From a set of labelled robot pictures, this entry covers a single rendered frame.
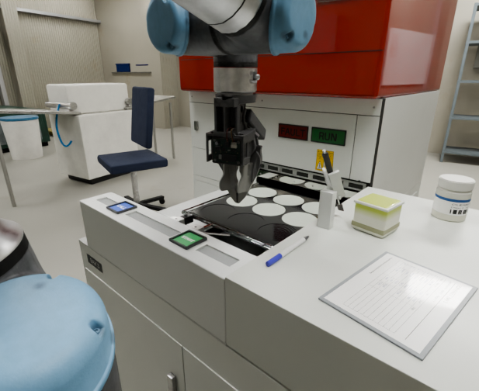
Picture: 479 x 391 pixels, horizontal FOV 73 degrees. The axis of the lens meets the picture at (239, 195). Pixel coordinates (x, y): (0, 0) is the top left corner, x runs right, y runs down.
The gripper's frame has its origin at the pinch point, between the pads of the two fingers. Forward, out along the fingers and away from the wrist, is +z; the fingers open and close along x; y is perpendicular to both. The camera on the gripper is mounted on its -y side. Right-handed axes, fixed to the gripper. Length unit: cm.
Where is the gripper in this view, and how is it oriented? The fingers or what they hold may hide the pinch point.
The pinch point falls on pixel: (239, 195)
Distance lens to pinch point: 65.9
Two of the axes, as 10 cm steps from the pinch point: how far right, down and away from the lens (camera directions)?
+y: -3.7, 3.4, -8.6
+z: -0.1, 9.3, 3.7
